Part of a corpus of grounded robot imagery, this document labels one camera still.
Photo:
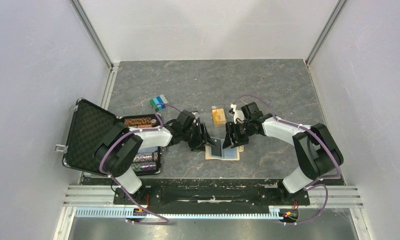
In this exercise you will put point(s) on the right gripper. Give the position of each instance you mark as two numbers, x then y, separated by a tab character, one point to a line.
231	128

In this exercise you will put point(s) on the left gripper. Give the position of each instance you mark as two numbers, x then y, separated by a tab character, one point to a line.
197	145

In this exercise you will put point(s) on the beige leather card holder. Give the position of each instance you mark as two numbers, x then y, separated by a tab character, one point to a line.
228	154

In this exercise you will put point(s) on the black credit card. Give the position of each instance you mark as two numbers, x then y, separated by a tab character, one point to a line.
216	151

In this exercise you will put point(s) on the clear acrylic card stand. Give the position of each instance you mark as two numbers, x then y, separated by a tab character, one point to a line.
204	116

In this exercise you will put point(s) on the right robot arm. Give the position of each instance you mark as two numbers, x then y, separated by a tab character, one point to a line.
317	153

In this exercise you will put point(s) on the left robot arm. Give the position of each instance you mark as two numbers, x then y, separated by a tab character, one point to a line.
117	150

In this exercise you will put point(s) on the green blue grey block stack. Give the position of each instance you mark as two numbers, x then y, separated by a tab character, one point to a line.
159	102

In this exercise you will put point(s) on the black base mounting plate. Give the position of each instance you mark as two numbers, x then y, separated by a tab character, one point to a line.
155	195

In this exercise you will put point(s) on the black foam-lined case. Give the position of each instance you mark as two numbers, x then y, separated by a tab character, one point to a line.
89	124

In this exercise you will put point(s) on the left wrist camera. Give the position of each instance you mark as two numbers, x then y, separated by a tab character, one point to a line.
185	120

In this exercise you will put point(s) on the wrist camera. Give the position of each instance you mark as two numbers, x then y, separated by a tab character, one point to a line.
185	120
248	112

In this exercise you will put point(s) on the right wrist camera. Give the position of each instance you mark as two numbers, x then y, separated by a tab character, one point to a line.
248	112

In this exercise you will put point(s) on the white cable duct strip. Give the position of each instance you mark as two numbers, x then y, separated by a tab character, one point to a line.
134	213

